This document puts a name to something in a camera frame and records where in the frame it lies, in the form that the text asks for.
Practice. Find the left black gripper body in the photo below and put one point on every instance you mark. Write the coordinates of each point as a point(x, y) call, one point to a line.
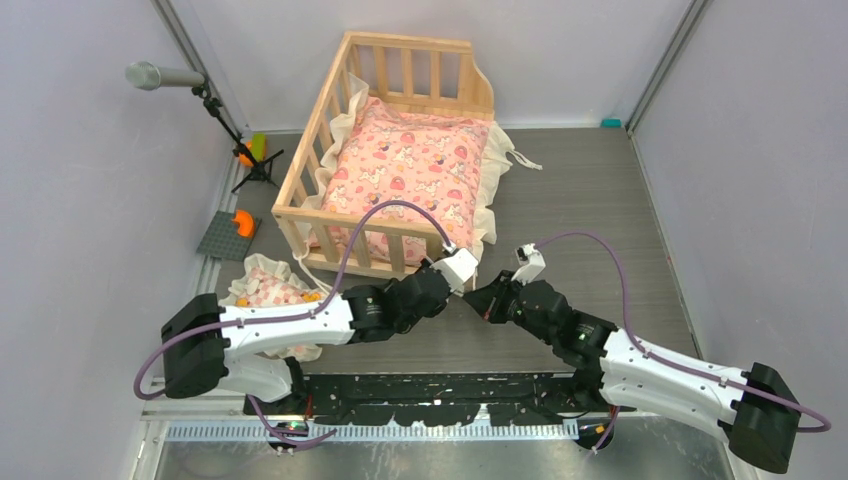
point(423, 262)

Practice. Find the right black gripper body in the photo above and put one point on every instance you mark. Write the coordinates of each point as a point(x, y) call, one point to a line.
point(505, 305)

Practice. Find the pink printed cushion with ties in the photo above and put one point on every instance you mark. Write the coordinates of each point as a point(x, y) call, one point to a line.
point(449, 166)

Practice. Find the wooden slatted pet bed frame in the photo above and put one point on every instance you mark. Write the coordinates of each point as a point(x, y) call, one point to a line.
point(416, 74)

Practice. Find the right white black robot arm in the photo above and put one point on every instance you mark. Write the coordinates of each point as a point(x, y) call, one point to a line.
point(747, 409)

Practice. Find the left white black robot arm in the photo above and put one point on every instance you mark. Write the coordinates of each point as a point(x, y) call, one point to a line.
point(208, 346)

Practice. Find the small checkered ruffled pillow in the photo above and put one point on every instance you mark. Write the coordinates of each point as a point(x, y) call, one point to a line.
point(270, 283)

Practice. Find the orange curved toy piece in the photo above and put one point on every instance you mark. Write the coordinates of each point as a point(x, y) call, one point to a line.
point(245, 223)

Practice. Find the teal small block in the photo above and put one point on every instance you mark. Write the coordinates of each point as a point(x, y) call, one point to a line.
point(614, 123)

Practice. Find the grey building plate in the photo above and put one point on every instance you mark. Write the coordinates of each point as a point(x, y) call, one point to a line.
point(221, 240)

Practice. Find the orange green toy ball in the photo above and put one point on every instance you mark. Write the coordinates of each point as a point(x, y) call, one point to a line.
point(257, 145)

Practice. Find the silver microphone on tripod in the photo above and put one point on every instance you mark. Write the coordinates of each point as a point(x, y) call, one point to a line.
point(146, 76)

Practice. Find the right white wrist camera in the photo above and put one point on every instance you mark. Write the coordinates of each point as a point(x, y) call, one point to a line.
point(531, 264)

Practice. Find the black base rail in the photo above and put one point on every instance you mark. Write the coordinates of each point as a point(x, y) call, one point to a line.
point(509, 399)

